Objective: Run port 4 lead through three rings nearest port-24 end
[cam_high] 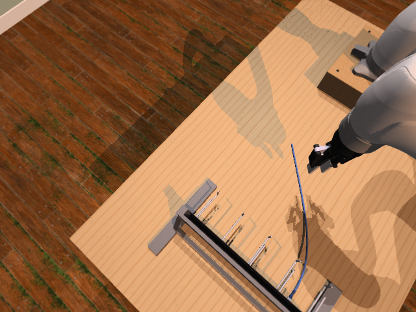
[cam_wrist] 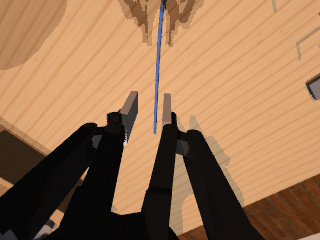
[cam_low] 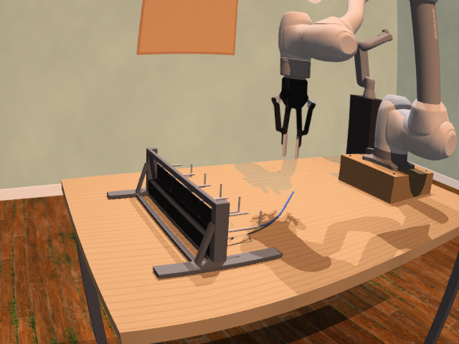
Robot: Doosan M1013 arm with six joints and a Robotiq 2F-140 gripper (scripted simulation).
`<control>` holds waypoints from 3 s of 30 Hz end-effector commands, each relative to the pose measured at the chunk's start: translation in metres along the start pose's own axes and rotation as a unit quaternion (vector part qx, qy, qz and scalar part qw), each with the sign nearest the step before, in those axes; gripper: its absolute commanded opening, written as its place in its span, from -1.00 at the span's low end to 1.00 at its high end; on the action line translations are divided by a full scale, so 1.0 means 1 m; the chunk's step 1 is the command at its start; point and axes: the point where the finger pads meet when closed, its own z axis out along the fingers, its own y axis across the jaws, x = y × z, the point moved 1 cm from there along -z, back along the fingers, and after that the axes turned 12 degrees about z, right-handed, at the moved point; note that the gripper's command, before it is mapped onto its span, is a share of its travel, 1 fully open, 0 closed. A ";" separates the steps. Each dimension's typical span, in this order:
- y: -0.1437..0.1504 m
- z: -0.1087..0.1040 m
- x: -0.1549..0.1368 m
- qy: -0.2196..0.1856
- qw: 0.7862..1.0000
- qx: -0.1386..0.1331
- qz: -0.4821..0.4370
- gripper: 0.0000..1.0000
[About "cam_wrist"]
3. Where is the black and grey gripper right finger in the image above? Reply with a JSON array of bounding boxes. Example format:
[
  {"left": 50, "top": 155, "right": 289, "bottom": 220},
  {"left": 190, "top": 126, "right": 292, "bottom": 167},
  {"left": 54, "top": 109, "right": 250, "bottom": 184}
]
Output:
[{"left": 134, "top": 93, "right": 265, "bottom": 240}]

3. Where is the grey metal rack with patch panel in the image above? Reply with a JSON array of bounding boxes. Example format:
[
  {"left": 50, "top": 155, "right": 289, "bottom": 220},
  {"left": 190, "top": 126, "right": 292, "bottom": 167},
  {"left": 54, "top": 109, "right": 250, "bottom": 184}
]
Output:
[{"left": 306, "top": 76, "right": 320, "bottom": 100}]

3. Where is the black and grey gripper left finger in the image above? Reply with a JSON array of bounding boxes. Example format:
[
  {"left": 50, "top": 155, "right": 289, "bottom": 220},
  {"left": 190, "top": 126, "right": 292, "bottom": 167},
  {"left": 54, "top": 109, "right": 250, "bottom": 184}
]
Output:
[{"left": 0, "top": 91, "right": 138, "bottom": 240}]

